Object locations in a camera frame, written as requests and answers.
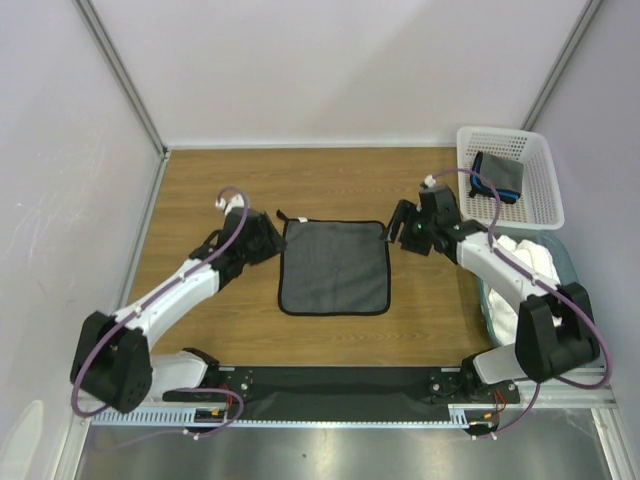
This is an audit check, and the dark grey towel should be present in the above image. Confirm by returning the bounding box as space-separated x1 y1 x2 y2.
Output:
277 211 392 317

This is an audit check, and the blue and grey towel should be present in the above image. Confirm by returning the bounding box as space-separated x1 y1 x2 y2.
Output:
469 152 524 205

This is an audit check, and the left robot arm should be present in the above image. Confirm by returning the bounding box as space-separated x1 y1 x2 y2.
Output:
70 207 286 416

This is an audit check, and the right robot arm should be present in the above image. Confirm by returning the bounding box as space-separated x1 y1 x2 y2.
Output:
381 185 604 402

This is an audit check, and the white towel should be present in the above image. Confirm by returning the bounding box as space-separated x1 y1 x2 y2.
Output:
485 234 560 346

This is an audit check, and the white perforated plastic basket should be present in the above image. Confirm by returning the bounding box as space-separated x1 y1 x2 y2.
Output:
457 126 565 230

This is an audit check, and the clear teal plastic bin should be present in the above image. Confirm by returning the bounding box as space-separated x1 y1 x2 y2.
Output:
476 228 580 347

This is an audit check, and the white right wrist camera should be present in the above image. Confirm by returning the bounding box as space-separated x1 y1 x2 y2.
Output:
421 174 438 189

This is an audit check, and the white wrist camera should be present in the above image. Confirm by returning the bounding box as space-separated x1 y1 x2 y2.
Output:
421 174 438 189
215 193 247 216

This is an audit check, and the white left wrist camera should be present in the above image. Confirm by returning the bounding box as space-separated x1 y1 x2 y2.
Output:
215 193 247 216

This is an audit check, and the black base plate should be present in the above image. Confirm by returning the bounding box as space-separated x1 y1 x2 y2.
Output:
163 365 521 424

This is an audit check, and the grey slotted cable duct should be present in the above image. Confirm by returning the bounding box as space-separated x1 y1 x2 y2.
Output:
92 406 495 429

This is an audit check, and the aluminium frame rail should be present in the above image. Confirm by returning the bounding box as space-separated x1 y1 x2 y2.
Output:
69 364 621 407

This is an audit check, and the right aluminium corner post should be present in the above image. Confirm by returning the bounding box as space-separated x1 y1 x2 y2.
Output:
520 0 607 131

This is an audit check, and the aluminium corner post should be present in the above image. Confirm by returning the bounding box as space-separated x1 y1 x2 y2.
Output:
72 0 170 161
520 0 607 131

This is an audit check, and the left aluminium corner post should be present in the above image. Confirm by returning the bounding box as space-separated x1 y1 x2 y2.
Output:
72 0 170 161

